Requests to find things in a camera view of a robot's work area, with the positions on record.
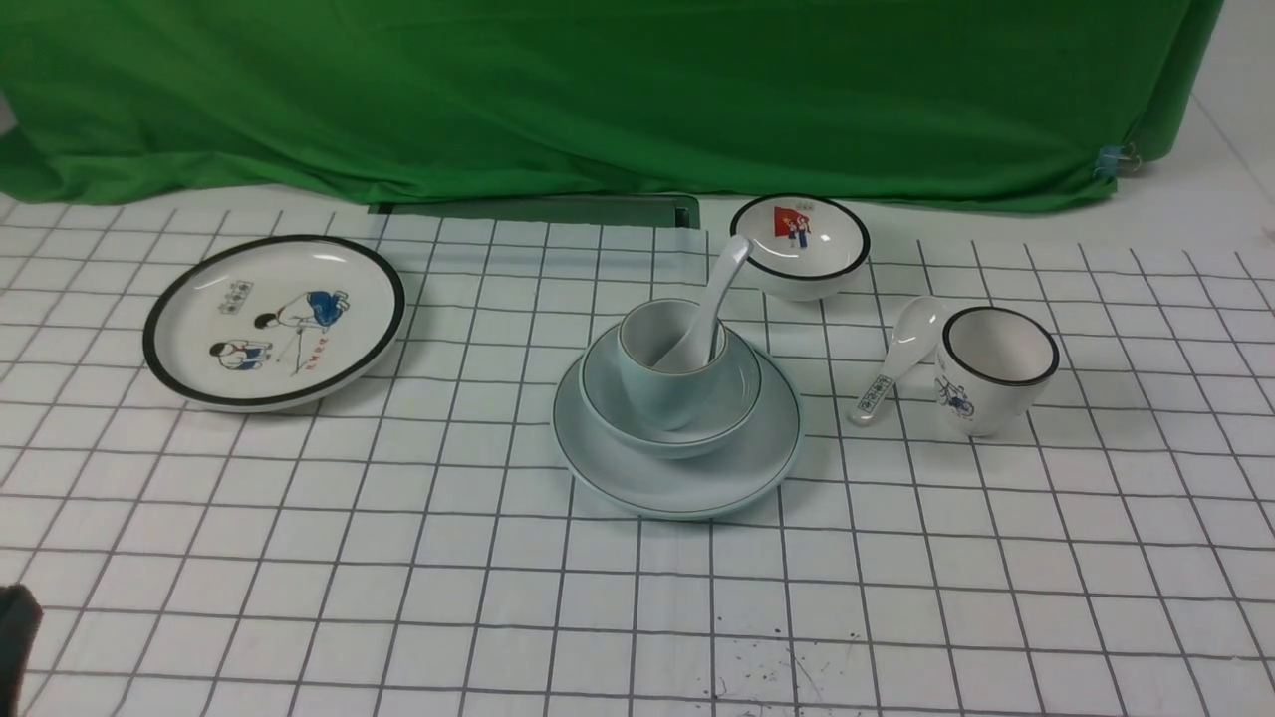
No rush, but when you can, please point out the green backdrop cloth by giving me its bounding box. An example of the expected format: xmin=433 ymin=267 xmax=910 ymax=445
xmin=1 ymin=1 xmax=1223 ymax=213

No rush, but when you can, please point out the white cup with black rim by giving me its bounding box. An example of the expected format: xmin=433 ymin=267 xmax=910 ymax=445
xmin=935 ymin=306 xmax=1061 ymax=438

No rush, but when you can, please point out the white plate with cartoon figures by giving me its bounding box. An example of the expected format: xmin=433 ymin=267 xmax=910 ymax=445
xmin=142 ymin=235 xmax=408 ymax=413

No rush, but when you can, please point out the white bowl with red picture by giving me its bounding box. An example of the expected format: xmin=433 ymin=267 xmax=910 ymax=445
xmin=729 ymin=194 xmax=873 ymax=302

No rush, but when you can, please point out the blue binder clip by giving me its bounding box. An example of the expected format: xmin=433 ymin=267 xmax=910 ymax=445
xmin=1093 ymin=142 xmax=1144 ymax=179

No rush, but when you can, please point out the white spoon with printed handle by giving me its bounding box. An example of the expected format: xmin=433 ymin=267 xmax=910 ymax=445
xmin=847 ymin=296 xmax=950 ymax=427

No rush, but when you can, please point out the pale blue ceramic spoon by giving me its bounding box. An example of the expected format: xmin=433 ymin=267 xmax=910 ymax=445
xmin=654 ymin=233 xmax=754 ymax=373

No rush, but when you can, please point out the white grid tablecloth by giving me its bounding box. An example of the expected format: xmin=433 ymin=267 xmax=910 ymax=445
xmin=1 ymin=198 xmax=1272 ymax=716

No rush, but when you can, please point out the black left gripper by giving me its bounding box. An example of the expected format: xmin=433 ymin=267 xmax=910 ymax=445
xmin=0 ymin=583 xmax=45 ymax=716

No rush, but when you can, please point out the pale blue ceramic bowl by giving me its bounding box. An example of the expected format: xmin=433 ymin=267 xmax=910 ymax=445
xmin=567 ymin=327 xmax=762 ymax=461

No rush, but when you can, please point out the pale blue ceramic plate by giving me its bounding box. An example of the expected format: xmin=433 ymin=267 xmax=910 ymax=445
xmin=551 ymin=351 xmax=805 ymax=521

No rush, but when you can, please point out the pale blue ceramic cup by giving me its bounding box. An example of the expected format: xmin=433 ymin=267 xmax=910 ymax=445
xmin=618 ymin=299 xmax=731 ymax=430

